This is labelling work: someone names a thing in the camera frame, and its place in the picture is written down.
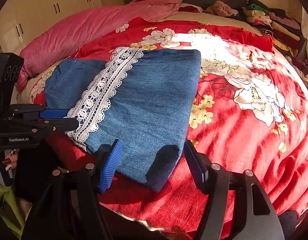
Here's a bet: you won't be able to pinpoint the blue denim pants lace trim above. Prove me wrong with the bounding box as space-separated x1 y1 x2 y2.
44 47 201 191

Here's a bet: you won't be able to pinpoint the left hand painted nails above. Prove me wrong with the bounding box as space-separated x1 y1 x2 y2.
2 149 19 171

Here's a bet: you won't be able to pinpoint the pink quilt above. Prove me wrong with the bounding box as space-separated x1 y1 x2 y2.
16 0 182 92

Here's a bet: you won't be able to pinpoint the cream wardrobe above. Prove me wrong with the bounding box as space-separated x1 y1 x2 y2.
0 0 102 54

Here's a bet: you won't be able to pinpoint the dark purple garment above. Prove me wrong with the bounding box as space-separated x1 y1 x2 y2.
287 56 308 85

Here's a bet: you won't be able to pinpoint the stack of folded clothes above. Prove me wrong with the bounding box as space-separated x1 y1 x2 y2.
239 0 307 59

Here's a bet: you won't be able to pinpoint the dark red pillow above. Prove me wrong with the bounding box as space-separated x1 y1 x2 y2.
178 3 203 13

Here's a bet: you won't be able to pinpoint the beige bed sheet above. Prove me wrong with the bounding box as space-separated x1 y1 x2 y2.
158 12 261 36

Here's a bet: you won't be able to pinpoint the pink crumpled garment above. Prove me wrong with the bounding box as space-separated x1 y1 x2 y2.
206 1 239 17

